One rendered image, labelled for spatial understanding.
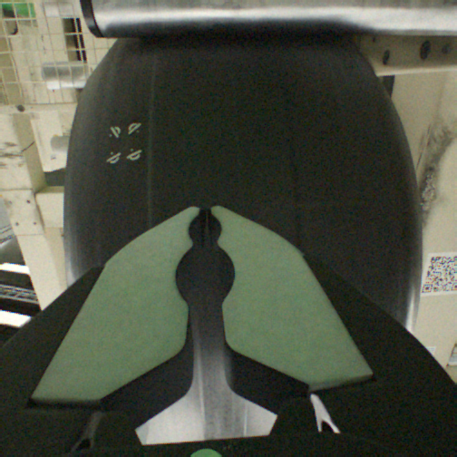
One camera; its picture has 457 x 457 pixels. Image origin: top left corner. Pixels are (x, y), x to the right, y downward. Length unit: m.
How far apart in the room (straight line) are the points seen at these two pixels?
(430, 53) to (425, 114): 0.07
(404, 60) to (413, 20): 0.15
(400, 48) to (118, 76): 0.36
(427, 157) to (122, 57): 0.37
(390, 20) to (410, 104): 0.20
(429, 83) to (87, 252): 0.43
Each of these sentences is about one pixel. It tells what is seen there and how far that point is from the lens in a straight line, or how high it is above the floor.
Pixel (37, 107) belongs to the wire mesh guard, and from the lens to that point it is 0.86.
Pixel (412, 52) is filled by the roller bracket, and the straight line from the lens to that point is 0.48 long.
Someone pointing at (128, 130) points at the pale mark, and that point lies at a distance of 0.24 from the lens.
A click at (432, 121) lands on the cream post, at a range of 0.47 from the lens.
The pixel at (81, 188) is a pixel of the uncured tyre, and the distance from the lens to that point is 0.25.
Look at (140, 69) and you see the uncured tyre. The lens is 0.28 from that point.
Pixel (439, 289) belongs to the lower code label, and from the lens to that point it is 0.57.
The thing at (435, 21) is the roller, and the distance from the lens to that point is 0.35.
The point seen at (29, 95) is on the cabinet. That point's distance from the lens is 5.01.
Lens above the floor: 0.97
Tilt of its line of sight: 24 degrees up
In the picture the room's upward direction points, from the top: 179 degrees clockwise
